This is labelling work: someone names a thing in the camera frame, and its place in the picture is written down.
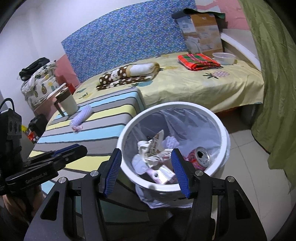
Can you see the beige brown lidded mug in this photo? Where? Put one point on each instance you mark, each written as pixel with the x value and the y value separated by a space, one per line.
pixel 65 103

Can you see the black bag on floor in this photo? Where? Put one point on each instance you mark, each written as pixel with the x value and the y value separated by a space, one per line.
pixel 38 124

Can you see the blue floral headboard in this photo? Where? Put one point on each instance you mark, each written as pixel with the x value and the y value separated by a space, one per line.
pixel 135 32

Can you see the black bag on quilt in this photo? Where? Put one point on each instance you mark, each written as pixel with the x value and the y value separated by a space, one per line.
pixel 27 72

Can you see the red toy car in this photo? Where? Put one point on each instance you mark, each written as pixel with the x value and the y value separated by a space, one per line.
pixel 32 136

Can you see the green curtain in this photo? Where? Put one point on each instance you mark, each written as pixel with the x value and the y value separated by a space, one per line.
pixel 274 126

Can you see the yellow bed sheet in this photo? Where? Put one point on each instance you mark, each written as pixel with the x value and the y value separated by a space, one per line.
pixel 216 89

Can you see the person's left hand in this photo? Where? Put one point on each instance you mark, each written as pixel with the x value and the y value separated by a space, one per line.
pixel 25 204

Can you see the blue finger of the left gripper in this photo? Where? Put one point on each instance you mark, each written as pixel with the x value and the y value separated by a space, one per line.
pixel 61 151
pixel 60 161

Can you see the printed snack wrapper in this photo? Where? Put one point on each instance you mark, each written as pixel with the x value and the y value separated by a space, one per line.
pixel 152 151

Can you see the pineapple print quilt bundle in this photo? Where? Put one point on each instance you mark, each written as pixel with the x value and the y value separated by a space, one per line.
pixel 41 84

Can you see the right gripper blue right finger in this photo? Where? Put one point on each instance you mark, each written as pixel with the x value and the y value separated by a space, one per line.
pixel 185 173

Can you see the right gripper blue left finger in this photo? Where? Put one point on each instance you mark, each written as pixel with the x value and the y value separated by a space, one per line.
pixel 110 172

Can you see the white bed side rail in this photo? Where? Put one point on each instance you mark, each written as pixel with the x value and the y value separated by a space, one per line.
pixel 241 43

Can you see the translucent bin liner bag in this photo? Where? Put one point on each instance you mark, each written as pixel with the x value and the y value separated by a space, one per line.
pixel 175 138

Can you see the striped table cover cloth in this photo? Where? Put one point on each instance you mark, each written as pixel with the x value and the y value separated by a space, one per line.
pixel 99 134

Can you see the white paper bag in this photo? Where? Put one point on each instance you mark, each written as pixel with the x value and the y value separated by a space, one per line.
pixel 140 166

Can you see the red green plaid cloth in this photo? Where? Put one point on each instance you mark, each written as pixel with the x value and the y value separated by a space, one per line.
pixel 196 62

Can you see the white round trash bin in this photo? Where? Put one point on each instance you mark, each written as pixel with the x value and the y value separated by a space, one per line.
pixel 173 145

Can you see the white plastic bowl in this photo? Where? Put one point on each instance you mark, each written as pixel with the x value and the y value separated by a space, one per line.
pixel 224 58

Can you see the bedding package box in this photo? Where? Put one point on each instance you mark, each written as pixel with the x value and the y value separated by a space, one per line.
pixel 200 30

